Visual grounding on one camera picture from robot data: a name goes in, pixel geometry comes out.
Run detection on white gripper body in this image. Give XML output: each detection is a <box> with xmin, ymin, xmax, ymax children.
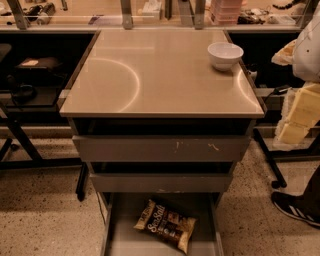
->
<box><xmin>285</xmin><ymin>83</ymin><xmax>320</xmax><ymax>129</ymax></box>

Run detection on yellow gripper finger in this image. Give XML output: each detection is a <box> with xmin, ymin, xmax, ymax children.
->
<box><xmin>278</xmin><ymin>123</ymin><xmax>309</xmax><ymax>144</ymax></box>

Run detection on brown sea salt chip bag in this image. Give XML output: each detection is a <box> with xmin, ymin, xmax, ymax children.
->
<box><xmin>134</xmin><ymin>199</ymin><xmax>197</xmax><ymax>254</ymax></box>

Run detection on grey drawer cabinet with counter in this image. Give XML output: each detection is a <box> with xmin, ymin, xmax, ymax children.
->
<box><xmin>59</xmin><ymin>29</ymin><xmax>266</xmax><ymax>256</ymax></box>

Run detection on open grey bottom drawer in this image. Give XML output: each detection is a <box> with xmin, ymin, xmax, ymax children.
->
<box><xmin>101</xmin><ymin>193</ymin><xmax>224</xmax><ymax>256</ymax></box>

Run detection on grey middle drawer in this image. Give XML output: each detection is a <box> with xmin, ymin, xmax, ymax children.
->
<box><xmin>90</xmin><ymin>173</ymin><xmax>232</xmax><ymax>193</ymax></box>

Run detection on grey top drawer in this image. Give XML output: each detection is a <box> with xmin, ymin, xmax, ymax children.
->
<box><xmin>73</xmin><ymin>135</ymin><xmax>250</xmax><ymax>162</ymax></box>

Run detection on black power adapter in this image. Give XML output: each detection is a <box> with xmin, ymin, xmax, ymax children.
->
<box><xmin>273</xmin><ymin>85</ymin><xmax>290</xmax><ymax>95</ymax></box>

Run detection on dark trouser leg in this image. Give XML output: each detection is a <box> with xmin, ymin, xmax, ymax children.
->
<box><xmin>303</xmin><ymin>165</ymin><xmax>320</xmax><ymax>216</ymax></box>

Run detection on black sneaker with white stripes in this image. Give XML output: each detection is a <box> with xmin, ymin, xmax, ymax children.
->
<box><xmin>271</xmin><ymin>192</ymin><xmax>320</xmax><ymax>229</ymax></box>

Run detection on white ceramic bowl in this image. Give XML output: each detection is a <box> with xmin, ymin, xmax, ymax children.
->
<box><xmin>207</xmin><ymin>42</ymin><xmax>244</xmax><ymax>71</ymax></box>

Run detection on pink stacked containers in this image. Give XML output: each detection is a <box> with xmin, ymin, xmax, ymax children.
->
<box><xmin>210</xmin><ymin>0</ymin><xmax>242</xmax><ymax>25</ymax></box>

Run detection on black box with label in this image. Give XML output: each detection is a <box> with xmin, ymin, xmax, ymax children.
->
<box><xmin>17</xmin><ymin>57</ymin><xmax>61</xmax><ymax>71</ymax></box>

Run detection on black headphones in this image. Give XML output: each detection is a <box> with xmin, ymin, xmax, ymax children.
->
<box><xmin>7</xmin><ymin>75</ymin><xmax>37</xmax><ymax>104</ymax></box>

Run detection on black table frame right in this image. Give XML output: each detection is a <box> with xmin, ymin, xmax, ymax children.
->
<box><xmin>253</xmin><ymin>128</ymin><xmax>320</xmax><ymax>189</ymax></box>

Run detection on black table frame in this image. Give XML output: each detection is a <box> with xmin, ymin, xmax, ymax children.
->
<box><xmin>0</xmin><ymin>103</ymin><xmax>88</xmax><ymax>201</ymax></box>
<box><xmin>253</xmin><ymin>128</ymin><xmax>320</xmax><ymax>189</ymax></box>

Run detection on black table frame left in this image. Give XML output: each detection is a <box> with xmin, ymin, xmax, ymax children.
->
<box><xmin>0</xmin><ymin>103</ymin><xmax>88</xmax><ymax>201</ymax></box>

